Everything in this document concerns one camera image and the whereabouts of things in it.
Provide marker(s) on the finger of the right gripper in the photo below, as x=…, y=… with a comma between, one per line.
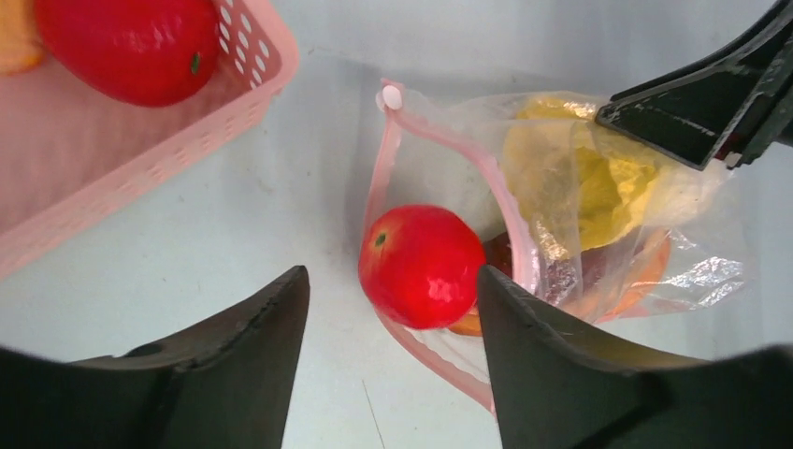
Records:
x=685, y=114
x=764, y=117

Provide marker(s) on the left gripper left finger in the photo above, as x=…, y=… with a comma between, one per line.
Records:
x=225, y=382

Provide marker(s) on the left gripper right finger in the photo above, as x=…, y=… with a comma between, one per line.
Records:
x=559, y=382

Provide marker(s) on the clear zip top bag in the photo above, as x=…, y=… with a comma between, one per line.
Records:
x=451, y=157

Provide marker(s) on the fake red orange peach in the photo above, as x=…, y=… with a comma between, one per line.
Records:
x=418, y=265

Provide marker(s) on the fake red apple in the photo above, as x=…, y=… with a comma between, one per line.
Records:
x=145, y=53

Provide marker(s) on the pink plastic basket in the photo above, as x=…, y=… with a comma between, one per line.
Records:
x=71, y=156

